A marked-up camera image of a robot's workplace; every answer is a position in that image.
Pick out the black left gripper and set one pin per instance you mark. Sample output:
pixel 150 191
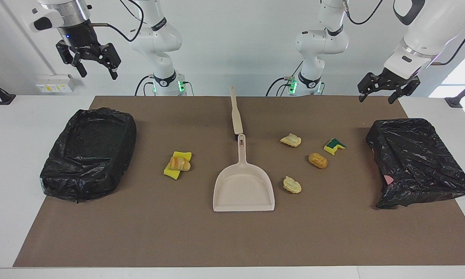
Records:
pixel 399 79

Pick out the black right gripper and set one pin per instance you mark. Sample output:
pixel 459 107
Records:
pixel 81 37

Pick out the yellow and green sponge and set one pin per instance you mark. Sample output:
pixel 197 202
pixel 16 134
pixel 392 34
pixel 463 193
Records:
pixel 333 147

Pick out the brown toy bread roll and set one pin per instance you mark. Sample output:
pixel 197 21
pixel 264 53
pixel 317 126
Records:
pixel 317 160

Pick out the pale toy pastry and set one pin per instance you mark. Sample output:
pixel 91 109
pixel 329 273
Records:
pixel 290 140
pixel 292 185

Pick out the striped toy croissant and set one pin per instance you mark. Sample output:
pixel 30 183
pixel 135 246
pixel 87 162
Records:
pixel 179 164

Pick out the beige hand brush black bristles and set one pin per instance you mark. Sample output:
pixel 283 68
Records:
pixel 237 122

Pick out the beige plastic dustpan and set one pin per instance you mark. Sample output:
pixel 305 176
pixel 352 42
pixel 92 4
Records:
pixel 244 193

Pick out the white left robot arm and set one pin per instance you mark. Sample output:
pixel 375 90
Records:
pixel 321 42

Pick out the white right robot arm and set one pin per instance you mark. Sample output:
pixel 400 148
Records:
pixel 155 38

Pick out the pink bin with black bag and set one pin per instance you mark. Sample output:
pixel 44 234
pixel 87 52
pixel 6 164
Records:
pixel 418 166

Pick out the bin lined with black bag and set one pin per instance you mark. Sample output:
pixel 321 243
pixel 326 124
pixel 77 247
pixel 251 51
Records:
pixel 89 170

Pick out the black table clamp stand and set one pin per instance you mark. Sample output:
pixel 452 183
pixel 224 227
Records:
pixel 459 100
pixel 2 97

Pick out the brown table mat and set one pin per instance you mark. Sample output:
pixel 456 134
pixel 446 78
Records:
pixel 232 240

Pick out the white wall socket box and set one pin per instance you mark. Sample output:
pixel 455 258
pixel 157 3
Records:
pixel 54 83

